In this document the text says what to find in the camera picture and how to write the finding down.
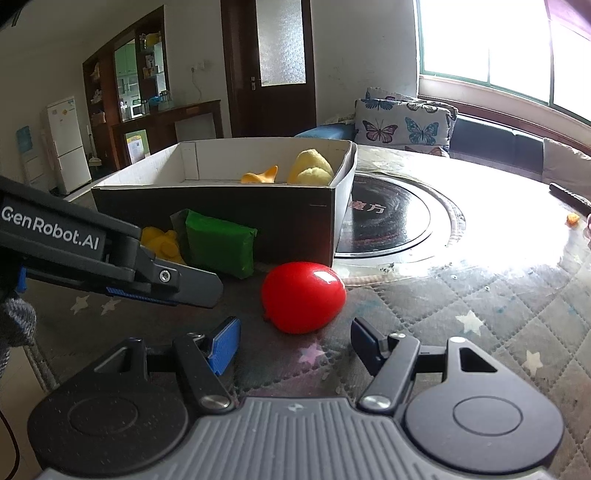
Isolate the yellow rubber duck toy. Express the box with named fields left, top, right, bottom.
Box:
left=140, top=227, right=185, bottom=265

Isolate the red plastic ball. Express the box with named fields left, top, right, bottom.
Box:
left=260, top=262, right=346, bottom=335

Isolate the orange rubber whale toy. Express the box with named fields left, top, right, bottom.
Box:
left=240, top=165, right=279, bottom=184

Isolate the yellow plush toy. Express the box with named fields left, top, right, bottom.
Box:
left=287, top=149, right=335, bottom=186

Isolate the grey knit gloved hand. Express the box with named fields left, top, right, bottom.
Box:
left=0, top=296, right=37, bottom=374

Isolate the water dispenser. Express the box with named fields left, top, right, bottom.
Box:
left=16, top=125, right=49, bottom=191

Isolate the white refrigerator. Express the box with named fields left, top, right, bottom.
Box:
left=43, top=97, right=91, bottom=195

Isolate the dark wooden console table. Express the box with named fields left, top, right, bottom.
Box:
left=110, top=100, right=224, bottom=170

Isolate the black cardboard box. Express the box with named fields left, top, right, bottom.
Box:
left=91, top=137, right=358, bottom=266

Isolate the black round induction cooktop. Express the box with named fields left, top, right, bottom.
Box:
left=335, top=173, right=453, bottom=262

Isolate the dark wooden shelf cabinet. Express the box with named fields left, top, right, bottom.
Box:
left=82, top=6, right=168, bottom=170

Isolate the blue cushion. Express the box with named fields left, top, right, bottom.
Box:
left=297, top=123, right=356, bottom=141

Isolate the butterfly print pillow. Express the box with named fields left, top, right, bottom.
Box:
left=353, top=87, right=459, bottom=157

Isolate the dark wooden door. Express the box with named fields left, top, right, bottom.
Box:
left=221, top=0, right=317, bottom=137

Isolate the dark blue sofa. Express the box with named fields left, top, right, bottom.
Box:
left=450, top=115, right=590, bottom=183

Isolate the window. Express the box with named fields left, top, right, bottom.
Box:
left=418, top=1, right=590, bottom=122

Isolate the black knife handle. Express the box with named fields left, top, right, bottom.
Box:
left=549, top=183, right=591, bottom=217

